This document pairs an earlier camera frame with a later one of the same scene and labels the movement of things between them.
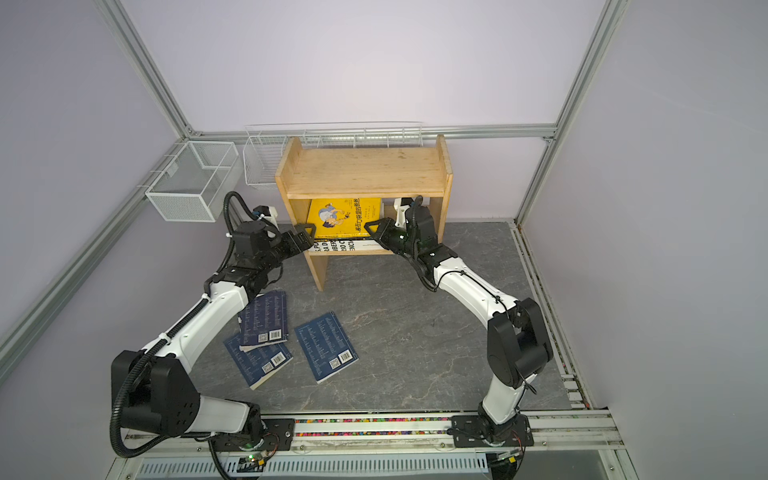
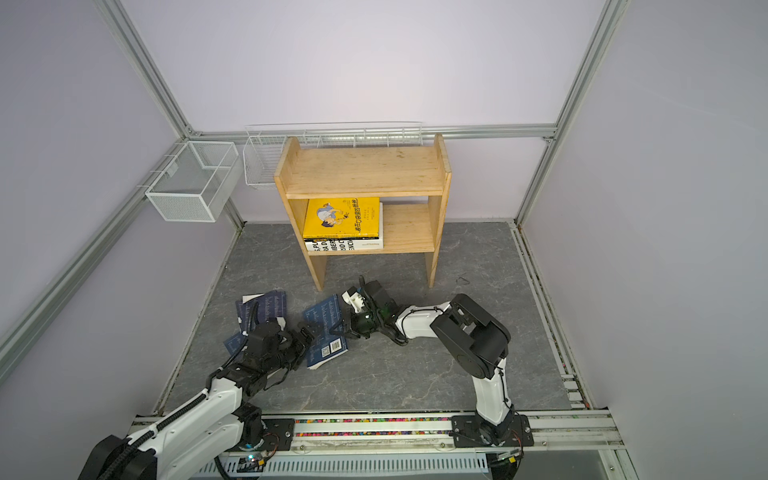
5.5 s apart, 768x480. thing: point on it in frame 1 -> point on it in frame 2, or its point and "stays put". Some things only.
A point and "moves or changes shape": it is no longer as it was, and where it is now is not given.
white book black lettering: [335, 245] stays put
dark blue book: [264, 321] stays put
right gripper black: [388, 230] -> [353, 327]
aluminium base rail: [533, 432] stays put
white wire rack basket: [263, 145] stays put
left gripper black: [288, 238] -> [300, 344]
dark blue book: [326, 346] moves or changes shape
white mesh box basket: [195, 184] stays put
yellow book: [341, 218] stays put
